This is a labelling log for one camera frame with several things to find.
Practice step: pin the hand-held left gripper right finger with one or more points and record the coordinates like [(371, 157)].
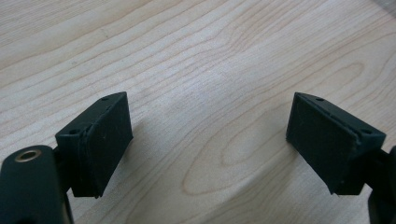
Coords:
[(330, 143)]

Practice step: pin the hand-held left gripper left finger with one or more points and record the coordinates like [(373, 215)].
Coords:
[(96, 146)]

